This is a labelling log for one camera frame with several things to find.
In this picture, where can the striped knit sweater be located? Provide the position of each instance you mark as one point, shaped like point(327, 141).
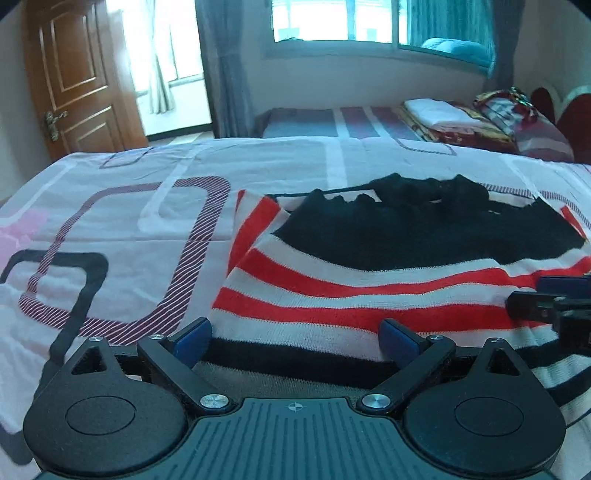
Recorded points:
point(369, 286)

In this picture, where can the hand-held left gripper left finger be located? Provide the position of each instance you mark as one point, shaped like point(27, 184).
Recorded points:
point(194, 344)

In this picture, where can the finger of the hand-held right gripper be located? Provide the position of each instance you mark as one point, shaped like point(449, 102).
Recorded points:
point(563, 285)
point(531, 304)

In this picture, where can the plaid pillow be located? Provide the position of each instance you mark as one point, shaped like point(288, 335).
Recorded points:
point(540, 138)

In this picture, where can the brown wooden door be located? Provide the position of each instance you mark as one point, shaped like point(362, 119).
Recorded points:
point(78, 78)

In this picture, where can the teal fluffy blanket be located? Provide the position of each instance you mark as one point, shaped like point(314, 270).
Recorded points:
point(457, 53)

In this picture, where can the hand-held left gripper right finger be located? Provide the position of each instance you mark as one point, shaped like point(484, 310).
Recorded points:
point(401, 344)

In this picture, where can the sliding glass window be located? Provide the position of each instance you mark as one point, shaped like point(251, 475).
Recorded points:
point(332, 21)

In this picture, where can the grey curtain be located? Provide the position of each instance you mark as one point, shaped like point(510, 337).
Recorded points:
point(505, 41)
point(226, 69)

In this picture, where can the red patterned folded blanket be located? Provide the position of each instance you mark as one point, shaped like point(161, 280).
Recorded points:
point(466, 134)

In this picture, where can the white folded cloth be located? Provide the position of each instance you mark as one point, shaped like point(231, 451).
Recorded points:
point(438, 111)

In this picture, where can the red headboard with white trim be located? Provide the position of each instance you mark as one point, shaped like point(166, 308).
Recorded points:
point(572, 115)

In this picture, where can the colourful crumpled cloth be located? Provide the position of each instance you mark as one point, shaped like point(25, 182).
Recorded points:
point(524, 104)

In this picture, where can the white sheer curtain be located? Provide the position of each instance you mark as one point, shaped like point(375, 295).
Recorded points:
point(161, 60)

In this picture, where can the bed with patterned sheet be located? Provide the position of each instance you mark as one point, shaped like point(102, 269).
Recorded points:
point(115, 221)

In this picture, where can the bed with striped sheet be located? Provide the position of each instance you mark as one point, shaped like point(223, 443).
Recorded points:
point(323, 122)

